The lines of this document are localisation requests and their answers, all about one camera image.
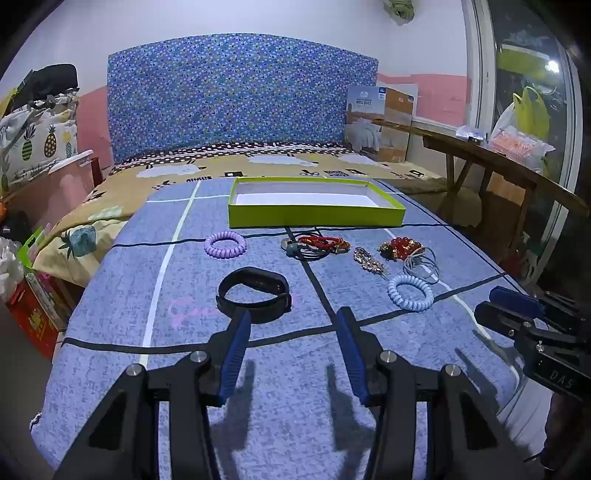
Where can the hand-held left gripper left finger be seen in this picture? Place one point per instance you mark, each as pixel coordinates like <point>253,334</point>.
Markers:
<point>233,351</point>

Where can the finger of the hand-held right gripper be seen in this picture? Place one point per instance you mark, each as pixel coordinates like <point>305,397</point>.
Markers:
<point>501,319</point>
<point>515,299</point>

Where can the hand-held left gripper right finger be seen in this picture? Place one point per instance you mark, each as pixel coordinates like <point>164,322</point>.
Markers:
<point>352,351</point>

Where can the black wristband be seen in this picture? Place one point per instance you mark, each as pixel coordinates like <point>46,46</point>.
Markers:
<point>281,295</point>

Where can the green shallow cardboard box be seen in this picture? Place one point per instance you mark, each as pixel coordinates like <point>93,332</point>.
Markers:
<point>314,217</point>

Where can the person's right hand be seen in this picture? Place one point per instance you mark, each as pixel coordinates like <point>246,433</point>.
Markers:
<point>570,429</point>

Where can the blue grey checked blanket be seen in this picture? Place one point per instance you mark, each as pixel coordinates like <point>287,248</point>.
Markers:
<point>277,415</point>

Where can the wooden bench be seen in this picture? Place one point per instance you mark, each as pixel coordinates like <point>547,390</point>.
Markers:
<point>498,154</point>

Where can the white plastic bag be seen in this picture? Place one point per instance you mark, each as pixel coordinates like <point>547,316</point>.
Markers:
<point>521,147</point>

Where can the clear plastic packet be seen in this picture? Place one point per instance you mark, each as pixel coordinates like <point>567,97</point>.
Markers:
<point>471,134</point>

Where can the yellow plastic bag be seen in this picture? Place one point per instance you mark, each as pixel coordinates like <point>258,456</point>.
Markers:
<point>531,113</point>

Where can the tan cartoon print bedsheet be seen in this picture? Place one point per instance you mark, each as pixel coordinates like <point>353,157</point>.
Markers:
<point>120,198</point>

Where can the red carton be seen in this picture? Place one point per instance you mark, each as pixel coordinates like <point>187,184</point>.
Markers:
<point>32,318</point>

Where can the green paper bag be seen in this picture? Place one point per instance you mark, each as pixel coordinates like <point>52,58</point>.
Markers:
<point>34,258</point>

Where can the cardboard quilt box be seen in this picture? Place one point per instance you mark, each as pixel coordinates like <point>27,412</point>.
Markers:
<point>392,106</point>

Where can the pink storage box white lid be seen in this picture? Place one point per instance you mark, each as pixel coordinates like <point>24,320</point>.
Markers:
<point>60,184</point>

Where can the blue floral headboard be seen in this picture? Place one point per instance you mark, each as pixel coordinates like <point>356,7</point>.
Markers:
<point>240,92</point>

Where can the pineapple print fabric bag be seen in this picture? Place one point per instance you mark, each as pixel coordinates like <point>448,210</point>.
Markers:
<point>37,143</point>

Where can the green hanging cloth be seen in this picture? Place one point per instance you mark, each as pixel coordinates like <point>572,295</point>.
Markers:
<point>399,9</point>

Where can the black bag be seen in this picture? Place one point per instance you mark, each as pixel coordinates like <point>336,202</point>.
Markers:
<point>51,81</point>

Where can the glass door white frame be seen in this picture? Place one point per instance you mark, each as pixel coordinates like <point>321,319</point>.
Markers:
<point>480,69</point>

